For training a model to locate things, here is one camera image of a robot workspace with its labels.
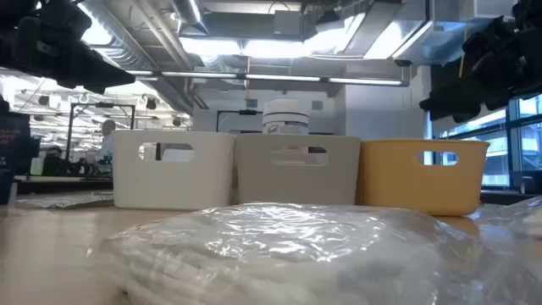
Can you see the tall black rig frame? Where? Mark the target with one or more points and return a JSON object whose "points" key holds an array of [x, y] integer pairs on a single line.
{"points": [[71, 127]]}

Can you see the person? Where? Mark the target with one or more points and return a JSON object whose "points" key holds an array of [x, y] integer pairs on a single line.
{"points": [[108, 144], [55, 163]]}

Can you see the white wipes canister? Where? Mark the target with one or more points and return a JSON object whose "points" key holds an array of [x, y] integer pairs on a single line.
{"points": [[285, 116]]}

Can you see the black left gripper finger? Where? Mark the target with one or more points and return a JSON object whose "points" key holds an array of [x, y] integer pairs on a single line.
{"points": [[108, 80], [106, 67]]}

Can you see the yellow plastic bin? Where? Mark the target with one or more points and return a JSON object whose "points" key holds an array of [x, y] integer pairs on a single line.
{"points": [[419, 190]]}

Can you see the clear bag of cotton balls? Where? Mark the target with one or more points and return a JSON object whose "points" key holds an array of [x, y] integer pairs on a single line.
{"points": [[529, 220]]}

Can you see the grey plastic bin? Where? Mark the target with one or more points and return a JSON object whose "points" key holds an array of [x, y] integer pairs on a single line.
{"points": [[296, 186]]}

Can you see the clear bag of cotton pads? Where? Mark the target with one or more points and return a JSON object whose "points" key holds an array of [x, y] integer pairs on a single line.
{"points": [[275, 254]]}

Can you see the low black rig frame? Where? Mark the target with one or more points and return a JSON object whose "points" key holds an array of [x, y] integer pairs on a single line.
{"points": [[237, 112]]}

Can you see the silver ceiling duct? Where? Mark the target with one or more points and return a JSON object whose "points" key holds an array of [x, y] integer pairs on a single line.
{"points": [[186, 10]]}

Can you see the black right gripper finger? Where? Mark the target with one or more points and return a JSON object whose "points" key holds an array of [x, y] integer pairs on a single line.
{"points": [[451, 106], [449, 95]]}

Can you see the white plastic bin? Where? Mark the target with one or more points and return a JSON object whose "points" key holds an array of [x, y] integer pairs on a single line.
{"points": [[173, 186]]}

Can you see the clear bandage pack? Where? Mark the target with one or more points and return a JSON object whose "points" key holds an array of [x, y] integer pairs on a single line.
{"points": [[63, 200]]}

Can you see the dark background desk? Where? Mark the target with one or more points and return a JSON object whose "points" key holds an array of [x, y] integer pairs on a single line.
{"points": [[63, 184]]}

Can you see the dark printed banner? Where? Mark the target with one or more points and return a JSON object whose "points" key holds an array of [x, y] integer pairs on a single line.
{"points": [[12, 161]]}

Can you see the long ceiling light fixture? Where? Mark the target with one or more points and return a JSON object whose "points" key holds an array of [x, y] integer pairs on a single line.
{"points": [[275, 78]]}

